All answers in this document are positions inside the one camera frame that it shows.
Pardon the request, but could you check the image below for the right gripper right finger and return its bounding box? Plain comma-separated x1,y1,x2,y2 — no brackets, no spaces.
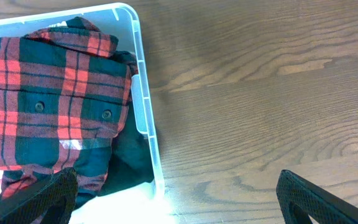
276,170,358,224

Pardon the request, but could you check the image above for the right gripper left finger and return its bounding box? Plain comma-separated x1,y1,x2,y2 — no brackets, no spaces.
0,168,78,224

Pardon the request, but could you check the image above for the navy garment with tape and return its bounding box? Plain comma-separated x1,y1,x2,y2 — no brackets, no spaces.
98,105,154,196

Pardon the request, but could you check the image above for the red navy plaid shirt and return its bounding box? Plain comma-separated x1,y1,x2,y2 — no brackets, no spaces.
0,17,138,207

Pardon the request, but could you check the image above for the clear plastic storage container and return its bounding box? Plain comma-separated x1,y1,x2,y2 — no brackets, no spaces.
0,2,165,223

